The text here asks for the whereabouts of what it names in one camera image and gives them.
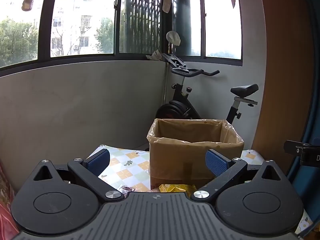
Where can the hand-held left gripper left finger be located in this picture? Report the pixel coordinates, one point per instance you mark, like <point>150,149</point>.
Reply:
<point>98,158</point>

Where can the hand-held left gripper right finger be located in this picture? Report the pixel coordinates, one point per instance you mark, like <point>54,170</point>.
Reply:
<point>216,165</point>

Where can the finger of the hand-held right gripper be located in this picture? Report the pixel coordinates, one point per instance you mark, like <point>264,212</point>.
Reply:
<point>292,148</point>

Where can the brown cardboard box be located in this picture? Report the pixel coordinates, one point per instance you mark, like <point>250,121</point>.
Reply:
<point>175,160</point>

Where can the checkered floral tablecloth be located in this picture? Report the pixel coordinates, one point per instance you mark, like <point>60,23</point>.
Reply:
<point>125,165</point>

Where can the clear plastic bag liner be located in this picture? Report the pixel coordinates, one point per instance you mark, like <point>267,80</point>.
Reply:
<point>190,130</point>

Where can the yellow snack packet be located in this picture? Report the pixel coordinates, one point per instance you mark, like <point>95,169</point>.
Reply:
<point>175,188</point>

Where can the black exercise bike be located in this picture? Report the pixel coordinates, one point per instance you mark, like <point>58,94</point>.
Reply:
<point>180,107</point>

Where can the wooden headboard panel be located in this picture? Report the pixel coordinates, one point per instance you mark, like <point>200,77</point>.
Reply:
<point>282,80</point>

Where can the red patterned cloth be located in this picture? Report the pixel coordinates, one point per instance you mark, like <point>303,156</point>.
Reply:
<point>6,205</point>

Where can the crumpled beige cloth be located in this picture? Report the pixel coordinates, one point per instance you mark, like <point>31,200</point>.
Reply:
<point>155,55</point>

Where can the perforated metal screen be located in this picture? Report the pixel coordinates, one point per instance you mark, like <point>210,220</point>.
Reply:
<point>140,20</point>

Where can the black window frame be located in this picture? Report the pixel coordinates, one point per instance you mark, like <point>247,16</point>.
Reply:
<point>43,30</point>

